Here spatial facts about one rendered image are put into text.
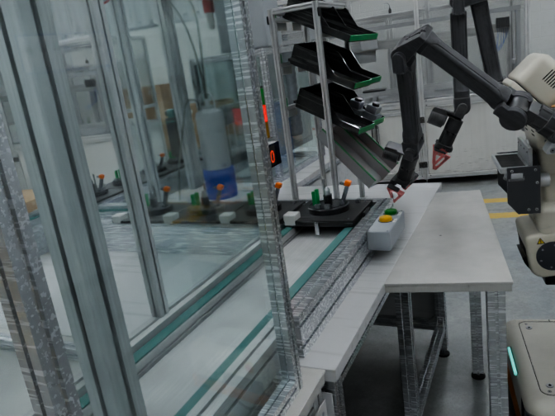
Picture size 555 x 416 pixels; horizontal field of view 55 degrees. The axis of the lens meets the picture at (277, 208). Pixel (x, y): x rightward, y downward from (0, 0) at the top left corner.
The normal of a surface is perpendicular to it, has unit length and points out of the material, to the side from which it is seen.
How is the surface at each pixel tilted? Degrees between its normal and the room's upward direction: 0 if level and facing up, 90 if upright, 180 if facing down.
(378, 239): 90
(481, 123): 90
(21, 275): 90
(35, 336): 90
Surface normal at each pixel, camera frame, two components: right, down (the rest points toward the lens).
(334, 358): -0.14, -0.95
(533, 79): -0.25, 0.29
